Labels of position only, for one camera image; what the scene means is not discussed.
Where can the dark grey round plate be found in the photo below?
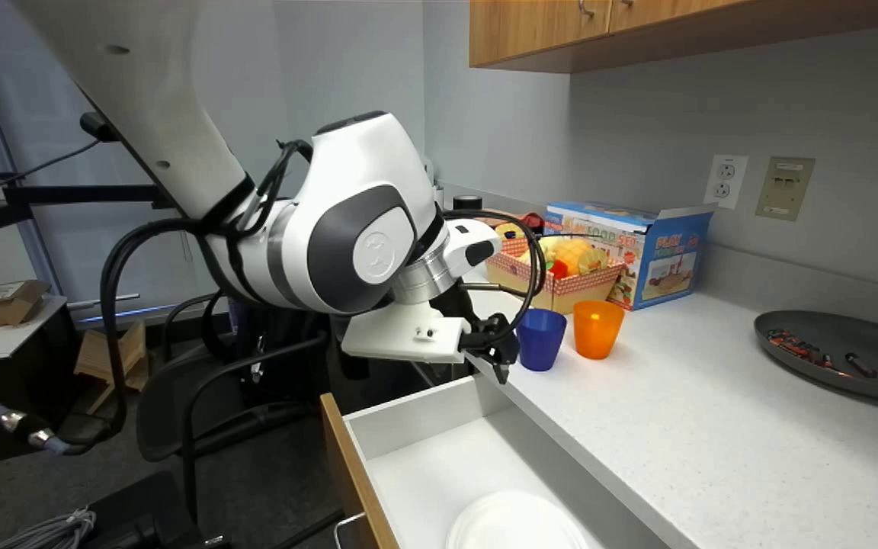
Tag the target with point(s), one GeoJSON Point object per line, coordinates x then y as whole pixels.
{"type": "Point", "coordinates": [866, 346]}

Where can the red toy tomato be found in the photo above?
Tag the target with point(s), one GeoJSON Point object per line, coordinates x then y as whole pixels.
{"type": "Point", "coordinates": [560, 270]}

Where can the wooden wall cabinet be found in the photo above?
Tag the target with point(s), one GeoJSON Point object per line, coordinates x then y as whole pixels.
{"type": "Point", "coordinates": [663, 25]}

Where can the reddish sticks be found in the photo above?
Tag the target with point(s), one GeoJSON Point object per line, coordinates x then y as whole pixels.
{"type": "Point", "coordinates": [806, 352]}

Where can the wooden front drawer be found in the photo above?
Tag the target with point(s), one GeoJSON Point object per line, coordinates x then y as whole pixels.
{"type": "Point", "coordinates": [441, 467]}

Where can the yellow toy pineapple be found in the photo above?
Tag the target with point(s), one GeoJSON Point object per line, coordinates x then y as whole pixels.
{"type": "Point", "coordinates": [587, 253]}

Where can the black camera stand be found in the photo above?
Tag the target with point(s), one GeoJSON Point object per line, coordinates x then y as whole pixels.
{"type": "Point", "coordinates": [52, 194]}

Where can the beige wall switch plate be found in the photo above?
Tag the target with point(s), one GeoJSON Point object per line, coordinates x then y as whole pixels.
{"type": "Point", "coordinates": [785, 186]}

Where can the white paper plate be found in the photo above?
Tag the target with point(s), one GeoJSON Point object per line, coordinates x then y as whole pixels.
{"type": "Point", "coordinates": [517, 522]}

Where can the silver metal bracket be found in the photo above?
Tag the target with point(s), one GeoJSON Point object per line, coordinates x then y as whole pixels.
{"type": "Point", "coordinates": [46, 533]}

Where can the folded brown cardboard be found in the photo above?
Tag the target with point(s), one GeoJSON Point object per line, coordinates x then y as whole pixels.
{"type": "Point", "coordinates": [134, 356]}

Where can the small cardboard box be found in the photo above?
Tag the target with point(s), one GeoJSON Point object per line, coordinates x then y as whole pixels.
{"type": "Point", "coordinates": [6, 304]}

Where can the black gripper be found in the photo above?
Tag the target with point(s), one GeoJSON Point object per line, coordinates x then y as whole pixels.
{"type": "Point", "coordinates": [488, 337]}

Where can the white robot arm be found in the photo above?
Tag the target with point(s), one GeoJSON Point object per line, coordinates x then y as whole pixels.
{"type": "Point", "coordinates": [289, 234]}

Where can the blue toy food box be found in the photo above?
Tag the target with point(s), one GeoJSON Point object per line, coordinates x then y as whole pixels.
{"type": "Point", "coordinates": [670, 253]}

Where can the blue plastic cup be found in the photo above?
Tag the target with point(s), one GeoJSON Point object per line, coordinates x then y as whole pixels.
{"type": "Point", "coordinates": [543, 339]}

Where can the orange plastic cup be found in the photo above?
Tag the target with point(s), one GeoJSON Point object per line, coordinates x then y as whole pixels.
{"type": "Point", "coordinates": [598, 330]}

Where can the small black jar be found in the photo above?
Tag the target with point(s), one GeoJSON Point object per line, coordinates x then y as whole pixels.
{"type": "Point", "coordinates": [468, 206]}

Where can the white wall outlet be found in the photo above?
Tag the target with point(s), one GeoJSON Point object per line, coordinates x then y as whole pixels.
{"type": "Point", "coordinates": [728, 182]}

